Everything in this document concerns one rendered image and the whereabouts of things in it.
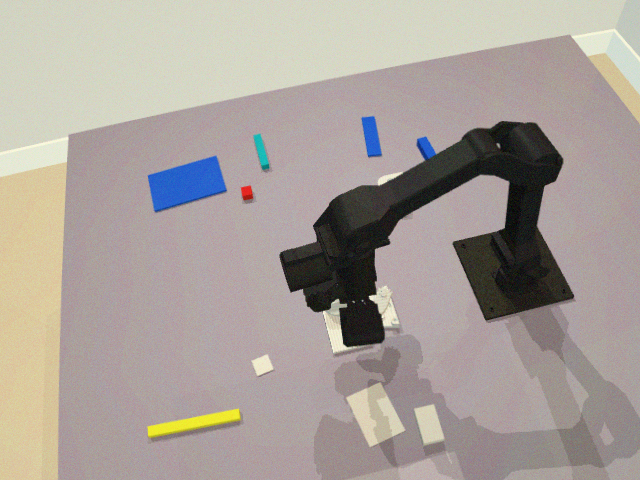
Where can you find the small cream square tile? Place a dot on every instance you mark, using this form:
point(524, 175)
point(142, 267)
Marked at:
point(262, 365)

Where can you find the small red block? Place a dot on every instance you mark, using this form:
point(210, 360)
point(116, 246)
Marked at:
point(246, 192)

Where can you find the teal rectangular bar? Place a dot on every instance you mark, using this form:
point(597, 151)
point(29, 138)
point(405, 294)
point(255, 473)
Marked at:
point(261, 152)

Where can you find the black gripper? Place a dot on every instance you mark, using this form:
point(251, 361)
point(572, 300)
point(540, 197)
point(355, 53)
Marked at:
point(361, 323)

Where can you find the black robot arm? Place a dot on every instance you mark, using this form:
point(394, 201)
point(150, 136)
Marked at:
point(360, 220)

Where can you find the yellow flat bar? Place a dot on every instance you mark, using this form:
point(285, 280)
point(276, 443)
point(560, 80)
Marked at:
point(193, 423)

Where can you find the blue flat plate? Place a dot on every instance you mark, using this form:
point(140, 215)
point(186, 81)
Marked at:
point(186, 183)

